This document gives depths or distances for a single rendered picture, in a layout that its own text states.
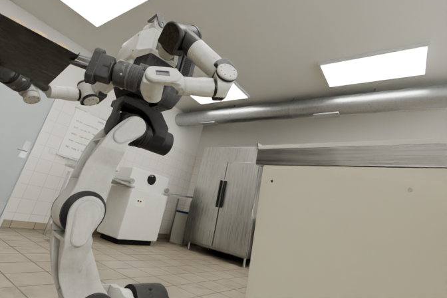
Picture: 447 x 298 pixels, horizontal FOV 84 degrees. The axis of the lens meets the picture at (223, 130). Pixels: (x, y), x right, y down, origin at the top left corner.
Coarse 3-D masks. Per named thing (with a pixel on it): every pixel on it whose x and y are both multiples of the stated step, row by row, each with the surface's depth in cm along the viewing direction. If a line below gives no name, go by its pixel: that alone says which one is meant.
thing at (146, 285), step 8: (128, 288) 101; (136, 288) 99; (144, 288) 101; (152, 288) 103; (160, 288) 105; (136, 296) 96; (144, 296) 98; (152, 296) 100; (160, 296) 102; (168, 296) 106
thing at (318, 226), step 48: (288, 192) 65; (336, 192) 57; (384, 192) 52; (432, 192) 47; (288, 240) 60; (336, 240) 54; (384, 240) 49; (432, 240) 44; (288, 288) 56; (336, 288) 51; (384, 288) 46; (432, 288) 42
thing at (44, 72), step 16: (0, 16) 63; (0, 32) 71; (16, 32) 69; (32, 32) 68; (0, 48) 80; (16, 48) 78; (32, 48) 76; (48, 48) 74; (64, 48) 73; (0, 64) 91; (16, 64) 89; (32, 64) 86; (48, 64) 84; (64, 64) 82; (48, 80) 97
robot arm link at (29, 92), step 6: (30, 78) 110; (24, 84) 107; (30, 84) 110; (36, 84) 112; (42, 84) 114; (18, 90) 108; (24, 90) 110; (30, 90) 112; (36, 90) 113; (24, 96) 110; (30, 96) 111; (36, 96) 112; (30, 102) 114; (36, 102) 116
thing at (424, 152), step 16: (288, 144) 71; (304, 144) 68; (320, 144) 65; (336, 144) 62; (352, 144) 60; (368, 144) 58; (384, 144) 56; (400, 144) 54; (416, 144) 52; (432, 144) 50; (256, 160) 76; (272, 160) 72; (288, 160) 69; (304, 160) 66; (320, 160) 64; (336, 160) 61; (352, 160) 59; (368, 160) 57; (384, 160) 55; (400, 160) 53; (416, 160) 51; (432, 160) 49
